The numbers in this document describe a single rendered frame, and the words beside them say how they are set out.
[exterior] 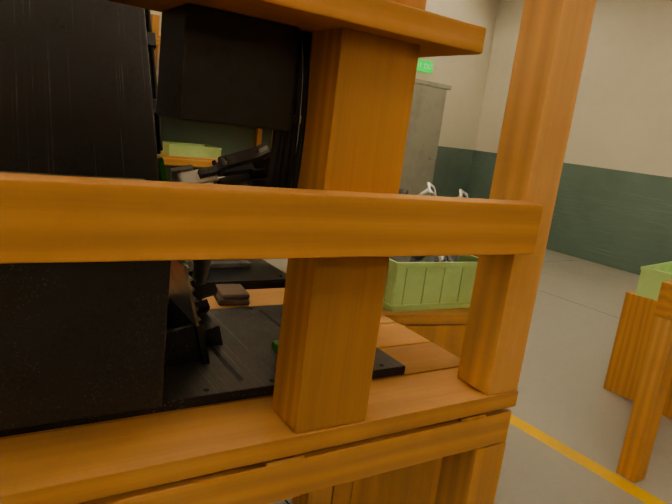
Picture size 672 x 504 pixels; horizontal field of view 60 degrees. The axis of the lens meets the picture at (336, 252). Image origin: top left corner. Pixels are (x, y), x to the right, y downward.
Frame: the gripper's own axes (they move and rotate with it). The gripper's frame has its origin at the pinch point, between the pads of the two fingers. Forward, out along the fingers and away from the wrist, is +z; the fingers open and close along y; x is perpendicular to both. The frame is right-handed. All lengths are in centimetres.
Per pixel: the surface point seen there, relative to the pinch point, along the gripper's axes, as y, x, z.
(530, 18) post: 34, 4, -59
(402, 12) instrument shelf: 43.9, 9.8, -21.7
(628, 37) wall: -272, -257, -695
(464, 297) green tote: -74, 22, -98
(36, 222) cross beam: 32.3, 22.3, 29.0
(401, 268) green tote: -62, 8, -73
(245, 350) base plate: -22.5, 27.1, -2.1
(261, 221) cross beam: 27.7, 26.7, 3.9
